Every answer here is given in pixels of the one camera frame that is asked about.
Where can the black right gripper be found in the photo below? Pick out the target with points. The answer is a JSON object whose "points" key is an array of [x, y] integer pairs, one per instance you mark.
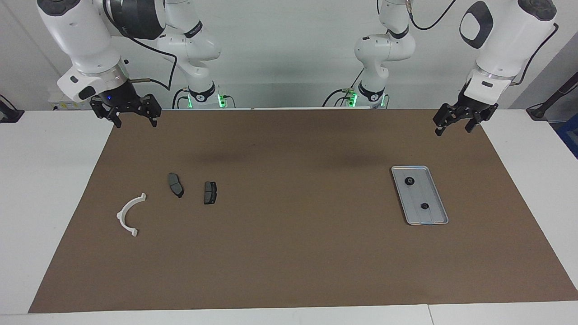
{"points": [[124, 101]]}

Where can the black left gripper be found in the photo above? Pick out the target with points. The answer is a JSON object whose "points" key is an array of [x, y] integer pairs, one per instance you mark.
{"points": [[465, 109]]}

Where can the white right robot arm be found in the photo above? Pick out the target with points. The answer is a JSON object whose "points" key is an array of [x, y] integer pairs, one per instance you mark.
{"points": [[76, 36]]}

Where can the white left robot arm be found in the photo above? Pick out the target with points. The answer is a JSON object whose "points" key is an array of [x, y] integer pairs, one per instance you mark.
{"points": [[505, 40]]}

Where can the silver metal tray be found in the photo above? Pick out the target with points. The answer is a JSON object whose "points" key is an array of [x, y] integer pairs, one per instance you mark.
{"points": [[420, 195]]}

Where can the white power strip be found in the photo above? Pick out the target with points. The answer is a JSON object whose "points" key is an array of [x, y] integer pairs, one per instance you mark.
{"points": [[61, 106]]}

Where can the curved dark brake pad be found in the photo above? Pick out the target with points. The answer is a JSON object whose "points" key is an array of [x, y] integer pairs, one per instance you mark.
{"points": [[175, 184]]}

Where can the black angled stand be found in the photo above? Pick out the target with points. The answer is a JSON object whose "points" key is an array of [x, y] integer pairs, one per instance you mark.
{"points": [[539, 112]]}

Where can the rectangular dark brake pad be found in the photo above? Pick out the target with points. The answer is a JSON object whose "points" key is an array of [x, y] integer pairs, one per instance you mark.
{"points": [[210, 193]]}

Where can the blue box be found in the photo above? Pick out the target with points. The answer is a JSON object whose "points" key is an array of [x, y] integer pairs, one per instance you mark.
{"points": [[570, 135]]}

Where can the black stand foot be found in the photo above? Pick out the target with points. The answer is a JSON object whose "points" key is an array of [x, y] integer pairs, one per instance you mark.
{"points": [[9, 115]]}

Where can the brown table mat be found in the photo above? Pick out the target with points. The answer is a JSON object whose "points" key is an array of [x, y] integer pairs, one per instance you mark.
{"points": [[289, 248]]}

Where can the white semicircular bracket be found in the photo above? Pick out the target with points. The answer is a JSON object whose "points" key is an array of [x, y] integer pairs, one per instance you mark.
{"points": [[119, 216]]}

